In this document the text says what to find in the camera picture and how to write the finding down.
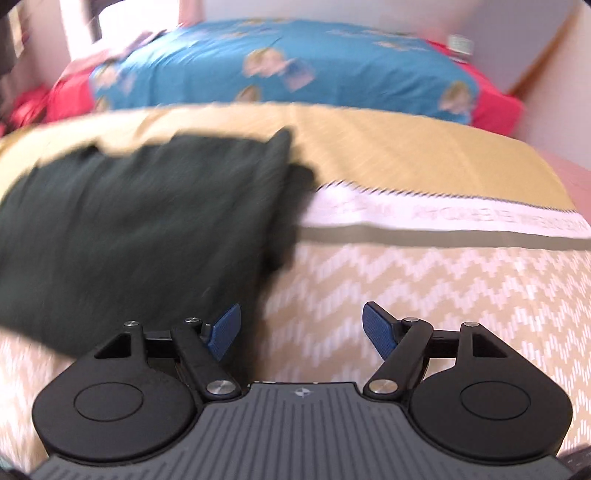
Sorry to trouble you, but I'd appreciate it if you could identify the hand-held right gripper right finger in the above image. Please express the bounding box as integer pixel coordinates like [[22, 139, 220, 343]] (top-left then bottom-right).
[[361, 301, 509, 401]]

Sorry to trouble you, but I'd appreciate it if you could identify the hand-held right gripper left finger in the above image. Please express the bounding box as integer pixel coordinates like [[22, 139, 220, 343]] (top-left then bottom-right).
[[95, 302, 243, 400]]

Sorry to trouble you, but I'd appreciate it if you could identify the dark green knit sweater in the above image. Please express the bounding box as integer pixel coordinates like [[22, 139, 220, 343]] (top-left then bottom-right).
[[0, 127, 320, 360]]

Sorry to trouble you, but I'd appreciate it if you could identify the pile of red clothes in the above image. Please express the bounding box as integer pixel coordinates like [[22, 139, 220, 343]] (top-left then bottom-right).
[[8, 85, 52, 129]]

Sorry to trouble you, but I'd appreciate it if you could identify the zigzag patterned blanket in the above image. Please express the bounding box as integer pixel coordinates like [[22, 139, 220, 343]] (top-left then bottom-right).
[[0, 182, 591, 472]]

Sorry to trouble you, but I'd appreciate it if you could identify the yellow quilted blanket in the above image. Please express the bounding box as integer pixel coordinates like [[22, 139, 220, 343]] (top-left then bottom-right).
[[0, 102, 578, 217]]

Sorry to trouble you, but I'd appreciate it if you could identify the blue floral quilt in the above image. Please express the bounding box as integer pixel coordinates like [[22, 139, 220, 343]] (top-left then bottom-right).
[[90, 18, 481, 125]]

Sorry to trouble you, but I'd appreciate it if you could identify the small white desk clock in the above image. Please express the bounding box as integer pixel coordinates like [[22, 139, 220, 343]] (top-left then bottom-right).
[[448, 34, 474, 58]]

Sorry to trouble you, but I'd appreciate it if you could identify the pink pillow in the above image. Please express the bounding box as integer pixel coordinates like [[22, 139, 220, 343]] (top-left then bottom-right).
[[69, 30, 167, 70]]

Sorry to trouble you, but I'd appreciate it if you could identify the grey headboard panel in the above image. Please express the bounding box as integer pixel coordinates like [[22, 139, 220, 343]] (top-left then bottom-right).
[[462, 0, 578, 95]]

